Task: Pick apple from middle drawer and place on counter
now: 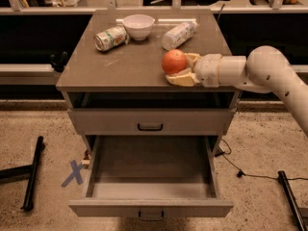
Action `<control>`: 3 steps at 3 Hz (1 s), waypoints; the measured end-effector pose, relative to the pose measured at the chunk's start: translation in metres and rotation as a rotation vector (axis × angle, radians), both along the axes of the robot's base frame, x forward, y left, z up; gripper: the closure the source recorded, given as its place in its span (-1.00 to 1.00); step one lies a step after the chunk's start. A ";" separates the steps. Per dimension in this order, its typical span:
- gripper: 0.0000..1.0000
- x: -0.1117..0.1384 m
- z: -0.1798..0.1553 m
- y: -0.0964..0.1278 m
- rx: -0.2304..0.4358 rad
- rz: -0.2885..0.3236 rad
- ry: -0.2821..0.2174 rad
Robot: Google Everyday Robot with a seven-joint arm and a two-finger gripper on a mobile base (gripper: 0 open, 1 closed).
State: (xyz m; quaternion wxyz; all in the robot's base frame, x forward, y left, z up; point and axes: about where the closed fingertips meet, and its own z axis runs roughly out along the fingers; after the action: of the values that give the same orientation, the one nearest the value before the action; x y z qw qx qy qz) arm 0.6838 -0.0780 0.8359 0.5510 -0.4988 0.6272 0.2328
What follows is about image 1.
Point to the black stand leg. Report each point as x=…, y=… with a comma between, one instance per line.
x=300, y=214
x=29, y=172

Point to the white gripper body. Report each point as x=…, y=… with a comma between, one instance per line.
x=207, y=69

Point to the black stand leg left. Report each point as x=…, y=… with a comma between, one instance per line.
x=29, y=172

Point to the black clamp on ledge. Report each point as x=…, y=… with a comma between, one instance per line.
x=58, y=62

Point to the blue tape cross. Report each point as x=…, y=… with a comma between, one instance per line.
x=75, y=174

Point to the open grey middle drawer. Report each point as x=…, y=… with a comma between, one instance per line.
x=151, y=178

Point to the grey drawer cabinet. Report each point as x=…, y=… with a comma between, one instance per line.
x=131, y=77

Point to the green white drink can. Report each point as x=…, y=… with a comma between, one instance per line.
x=111, y=38

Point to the black stand leg right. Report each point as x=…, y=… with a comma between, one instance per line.
x=300, y=214

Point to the white plastic bottle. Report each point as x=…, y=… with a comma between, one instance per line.
x=178, y=35

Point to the red apple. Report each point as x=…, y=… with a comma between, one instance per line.
x=174, y=61

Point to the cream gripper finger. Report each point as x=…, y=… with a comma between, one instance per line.
x=184, y=78
x=192, y=58

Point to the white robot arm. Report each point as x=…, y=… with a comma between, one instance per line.
x=265, y=70

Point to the white ceramic bowl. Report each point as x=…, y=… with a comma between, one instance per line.
x=138, y=26

